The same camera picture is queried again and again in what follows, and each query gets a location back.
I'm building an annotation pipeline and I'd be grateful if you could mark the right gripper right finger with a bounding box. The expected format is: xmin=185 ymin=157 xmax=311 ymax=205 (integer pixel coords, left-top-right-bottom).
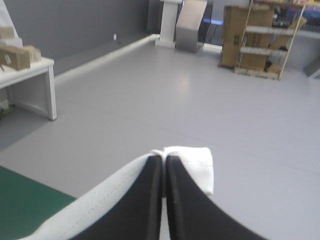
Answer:
xmin=165 ymin=154 xmax=270 ymax=240

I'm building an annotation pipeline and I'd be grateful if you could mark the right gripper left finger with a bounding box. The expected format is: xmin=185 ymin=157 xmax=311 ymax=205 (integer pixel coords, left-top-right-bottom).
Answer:
xmin=70 ymin=154 xmax=164 ymax=240

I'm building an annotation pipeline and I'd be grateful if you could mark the white T-shirt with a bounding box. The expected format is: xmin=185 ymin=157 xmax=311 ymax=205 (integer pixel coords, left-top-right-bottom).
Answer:
xmin=16 ymin=145 xmax=215 ymax=240

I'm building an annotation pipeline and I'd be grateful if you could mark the white side table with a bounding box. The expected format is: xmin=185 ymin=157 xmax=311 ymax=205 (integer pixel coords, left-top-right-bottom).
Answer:
xmin=0 ymin=56 xmax=58 ymax=121

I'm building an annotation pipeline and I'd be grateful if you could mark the wooden shelf rack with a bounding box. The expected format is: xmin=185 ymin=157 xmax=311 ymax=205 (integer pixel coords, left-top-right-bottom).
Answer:
xmin=233 ymin=0 xmax=308 ymax=81

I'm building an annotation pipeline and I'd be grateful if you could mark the small brown cardboard box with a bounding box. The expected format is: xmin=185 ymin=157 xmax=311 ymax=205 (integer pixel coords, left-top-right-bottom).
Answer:
xmin=22 ymin=45 xmax=42 ymax=63

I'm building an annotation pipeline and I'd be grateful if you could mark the bent cardboard and metal panel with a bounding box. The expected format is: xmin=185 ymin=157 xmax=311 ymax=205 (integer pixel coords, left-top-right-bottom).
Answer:
xmin=174 ymin=0 xmax=208 ymax=53

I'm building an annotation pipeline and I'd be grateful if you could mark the large brown cardboard carton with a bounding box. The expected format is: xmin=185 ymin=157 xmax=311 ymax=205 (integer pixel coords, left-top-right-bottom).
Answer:
xmin=218 ymin=4 xmax=275 ymax=72

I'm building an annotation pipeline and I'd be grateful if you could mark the white pedestal stand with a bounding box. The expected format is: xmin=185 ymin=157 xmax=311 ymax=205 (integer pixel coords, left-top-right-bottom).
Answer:
xmin=154 ymin=0 xmax=184 ymax=48

